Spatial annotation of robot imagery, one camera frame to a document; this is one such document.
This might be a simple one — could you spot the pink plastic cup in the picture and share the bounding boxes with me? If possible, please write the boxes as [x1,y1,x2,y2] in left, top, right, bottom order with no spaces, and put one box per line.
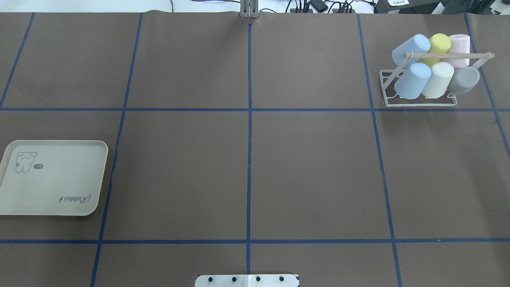
[447,34,471,69]

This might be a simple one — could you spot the aluminium frame post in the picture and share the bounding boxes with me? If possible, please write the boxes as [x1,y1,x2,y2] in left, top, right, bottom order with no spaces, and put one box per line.
[239,0,260,18]

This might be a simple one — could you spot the white wire cup rack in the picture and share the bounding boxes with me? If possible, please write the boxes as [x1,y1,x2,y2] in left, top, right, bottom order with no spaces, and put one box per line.
[379,51,495,108]

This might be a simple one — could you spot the light blue cup front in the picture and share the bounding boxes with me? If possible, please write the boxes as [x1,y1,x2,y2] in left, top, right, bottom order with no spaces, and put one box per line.
[392,34,431,67]

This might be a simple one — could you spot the white serving tray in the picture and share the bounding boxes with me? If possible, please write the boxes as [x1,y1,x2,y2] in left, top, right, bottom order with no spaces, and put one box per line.
[0,140,109,216]

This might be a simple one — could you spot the grey plastic cup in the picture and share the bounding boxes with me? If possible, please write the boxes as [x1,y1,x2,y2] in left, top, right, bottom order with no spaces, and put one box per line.
[448,67,480,95]

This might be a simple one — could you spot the light blue cup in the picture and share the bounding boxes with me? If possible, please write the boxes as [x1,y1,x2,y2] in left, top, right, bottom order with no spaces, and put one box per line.
[394,63,432,100]
[392,34,431,67]

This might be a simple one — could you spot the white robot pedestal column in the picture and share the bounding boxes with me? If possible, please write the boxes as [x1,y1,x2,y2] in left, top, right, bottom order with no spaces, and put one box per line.
[194,274,300,287]

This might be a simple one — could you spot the cream plastic cup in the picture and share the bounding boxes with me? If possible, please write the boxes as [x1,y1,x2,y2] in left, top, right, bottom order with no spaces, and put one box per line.
[422,61,454,99]

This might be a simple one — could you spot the yellow plastic cup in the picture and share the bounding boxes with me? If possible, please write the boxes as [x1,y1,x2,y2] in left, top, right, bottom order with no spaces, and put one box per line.
[418,34,452,67]

